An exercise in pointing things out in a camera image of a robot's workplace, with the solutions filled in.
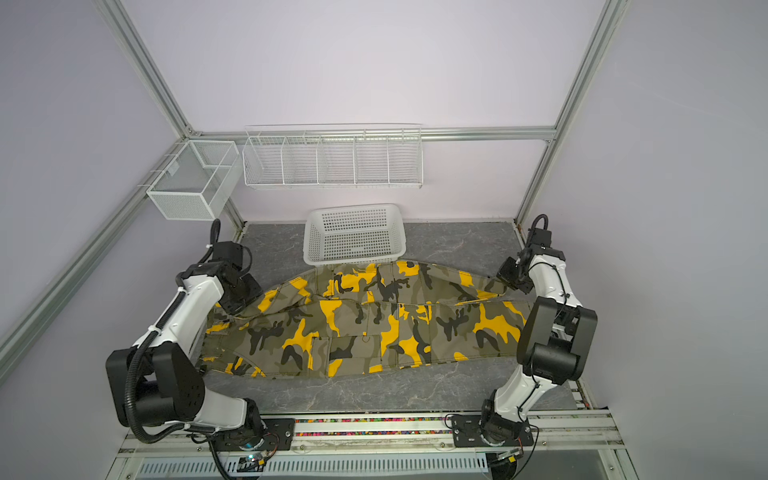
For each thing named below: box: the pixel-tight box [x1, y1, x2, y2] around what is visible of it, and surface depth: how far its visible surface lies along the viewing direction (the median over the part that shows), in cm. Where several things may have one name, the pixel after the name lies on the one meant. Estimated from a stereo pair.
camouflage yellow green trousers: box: [203, 259, 536, 378], surface depth 93 cm
